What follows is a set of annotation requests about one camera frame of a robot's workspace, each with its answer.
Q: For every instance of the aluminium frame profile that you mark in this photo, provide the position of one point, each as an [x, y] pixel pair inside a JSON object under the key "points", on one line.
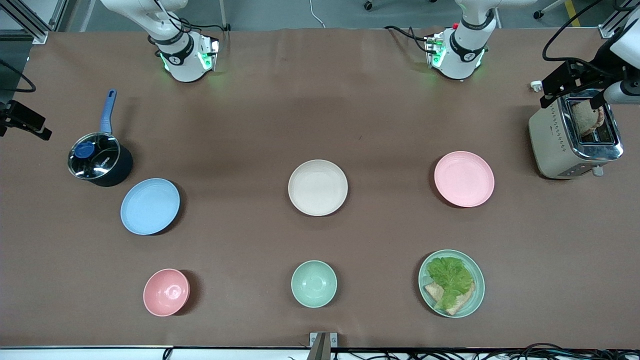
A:
{"points": [[22, 20], [614, 22]]}

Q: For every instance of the green bowl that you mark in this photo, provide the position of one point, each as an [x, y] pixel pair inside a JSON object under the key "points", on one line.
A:
{"points": [[314, 284]]}

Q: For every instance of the glass lid with blue knob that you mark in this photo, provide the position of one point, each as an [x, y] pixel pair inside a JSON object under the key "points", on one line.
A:
{"points": [[95, 156]]}

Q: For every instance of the green plate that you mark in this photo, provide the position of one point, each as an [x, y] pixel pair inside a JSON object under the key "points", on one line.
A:
{"points": [[477, 292]]}

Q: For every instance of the pink plate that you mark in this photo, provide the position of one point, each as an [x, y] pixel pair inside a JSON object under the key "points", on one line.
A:
{"points": [[464, 179]]}

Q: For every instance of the brown table cover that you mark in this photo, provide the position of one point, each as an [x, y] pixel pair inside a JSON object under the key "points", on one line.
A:
{"points": [[250, 125]]}

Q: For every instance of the bread slice in toaster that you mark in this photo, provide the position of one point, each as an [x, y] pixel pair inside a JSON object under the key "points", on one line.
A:
{"points": [[587, 119]]}

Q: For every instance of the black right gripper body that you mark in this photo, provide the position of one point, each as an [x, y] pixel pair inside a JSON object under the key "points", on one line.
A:
{"points": [[6, 114]]}

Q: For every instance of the white power plug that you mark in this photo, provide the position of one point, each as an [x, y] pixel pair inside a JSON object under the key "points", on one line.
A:
{"points": [[536, 86]]}

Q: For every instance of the blue plate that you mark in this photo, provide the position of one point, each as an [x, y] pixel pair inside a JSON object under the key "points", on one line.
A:
{"points": [[150, 206]]}

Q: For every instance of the beige plate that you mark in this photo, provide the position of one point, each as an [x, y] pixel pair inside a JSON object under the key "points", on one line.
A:
{"points": [[318, 188]]}

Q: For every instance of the silver toaster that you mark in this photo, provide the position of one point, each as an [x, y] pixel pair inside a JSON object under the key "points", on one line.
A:
{"points": [[552, 137]]}

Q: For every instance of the bread slice under lettuce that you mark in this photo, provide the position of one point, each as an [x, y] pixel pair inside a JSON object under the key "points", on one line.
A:
{"points": [[462, 302]]}

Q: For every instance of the green lettuce leaf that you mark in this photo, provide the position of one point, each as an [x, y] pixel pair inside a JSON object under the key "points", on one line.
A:
{"points": [[450, 277]]}

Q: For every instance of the pink bowl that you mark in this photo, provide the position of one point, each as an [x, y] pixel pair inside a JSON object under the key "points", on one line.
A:
{"points": [[166, 292]]}

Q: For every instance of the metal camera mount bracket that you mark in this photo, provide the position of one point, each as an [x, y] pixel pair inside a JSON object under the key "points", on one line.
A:
{"points": [[323, 346]]}

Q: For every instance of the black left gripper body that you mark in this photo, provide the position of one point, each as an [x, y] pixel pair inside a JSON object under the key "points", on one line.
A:
{"points": [[596, 71]]}

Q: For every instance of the black chair caster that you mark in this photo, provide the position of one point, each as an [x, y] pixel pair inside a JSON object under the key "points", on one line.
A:
{"points": [[368, 5], [538, 14]]}

